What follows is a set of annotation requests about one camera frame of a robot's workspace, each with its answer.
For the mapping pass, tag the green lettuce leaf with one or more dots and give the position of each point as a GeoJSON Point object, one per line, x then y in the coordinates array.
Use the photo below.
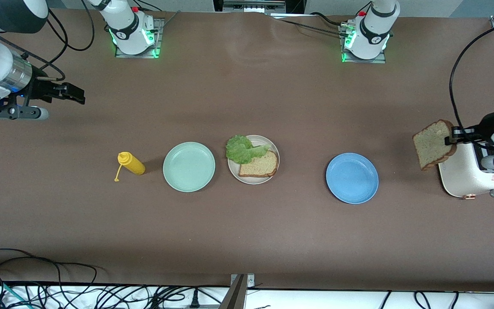
{"type": "Point", "coordinates": [242, 150]}

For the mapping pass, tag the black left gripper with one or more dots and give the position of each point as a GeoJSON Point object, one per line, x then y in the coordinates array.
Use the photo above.
{"type": "Point", "coordinates": [485, 125]}

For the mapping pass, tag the brown bread slice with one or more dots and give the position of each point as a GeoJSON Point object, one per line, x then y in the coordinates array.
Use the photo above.
{"type": "Point", "coordinates": [260, 166]}
{"type": "Point", "coordinates": [433, 143]}

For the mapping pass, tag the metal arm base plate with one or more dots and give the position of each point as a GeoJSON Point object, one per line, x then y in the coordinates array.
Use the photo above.
{"type": "Point", "coordinates": [160, 34]}
{"type": "Point", "coordinates": [375, 61]}

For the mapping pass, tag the black equipment box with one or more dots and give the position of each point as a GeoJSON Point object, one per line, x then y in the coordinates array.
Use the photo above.
{"type": "Point", "coordinates": [257, 5]}

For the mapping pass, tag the beige plate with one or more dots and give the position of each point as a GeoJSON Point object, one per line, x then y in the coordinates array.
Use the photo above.
{"type": "Point", "coordinates": [251, 180]}

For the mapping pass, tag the yellow mustard squeeze bottle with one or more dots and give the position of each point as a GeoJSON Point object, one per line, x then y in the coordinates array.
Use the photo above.
{"type": "Point", "coordinates": [132, 164]}

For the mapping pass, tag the blue plate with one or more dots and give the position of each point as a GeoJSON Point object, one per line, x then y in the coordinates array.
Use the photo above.
{"type": "Point", "coordinates": [352, 178]}

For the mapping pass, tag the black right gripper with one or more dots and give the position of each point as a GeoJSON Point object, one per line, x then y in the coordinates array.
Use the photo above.
{"type": "Point", "coordinates": [41, 88]}

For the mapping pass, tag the aluminium profile post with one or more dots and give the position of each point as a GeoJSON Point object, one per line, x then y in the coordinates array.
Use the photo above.
{"type": "Point", "coordinates": [236, 296]}

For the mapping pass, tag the white two-slot toaster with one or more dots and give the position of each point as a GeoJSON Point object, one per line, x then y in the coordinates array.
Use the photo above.
{"type": "Point", "coordinates": [461, 176]}

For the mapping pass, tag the mint green plate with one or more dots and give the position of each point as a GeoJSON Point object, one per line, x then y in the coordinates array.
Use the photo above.
{"type": "Point", "coordinates": [189, 167]}

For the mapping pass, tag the black power plug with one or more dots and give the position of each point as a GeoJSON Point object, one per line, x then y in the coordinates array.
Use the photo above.
{"type": "Point", "coordinates": [194, 299]}

